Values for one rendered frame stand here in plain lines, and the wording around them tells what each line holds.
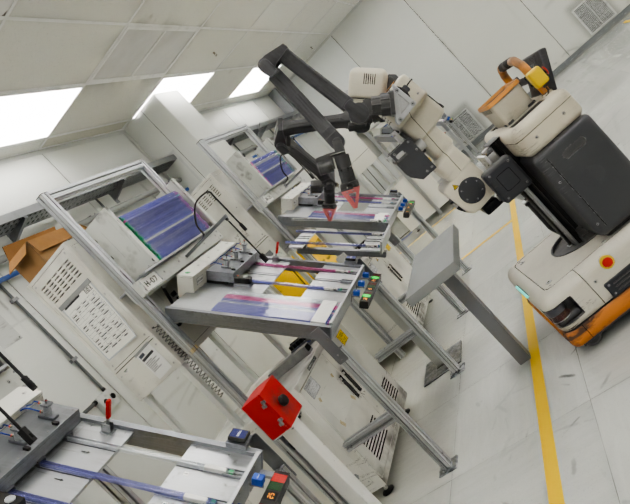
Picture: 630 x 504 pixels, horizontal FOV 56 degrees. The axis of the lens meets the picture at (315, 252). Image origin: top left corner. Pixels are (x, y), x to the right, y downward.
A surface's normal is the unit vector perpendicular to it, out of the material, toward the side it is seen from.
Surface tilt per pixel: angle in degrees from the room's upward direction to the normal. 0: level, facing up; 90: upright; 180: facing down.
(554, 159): 90
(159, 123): 90
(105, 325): 91
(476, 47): 90
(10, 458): 47
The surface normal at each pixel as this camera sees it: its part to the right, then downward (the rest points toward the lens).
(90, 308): -0.27, 0.29
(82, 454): 0.02, -0.94
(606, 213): -0.09, 0.16
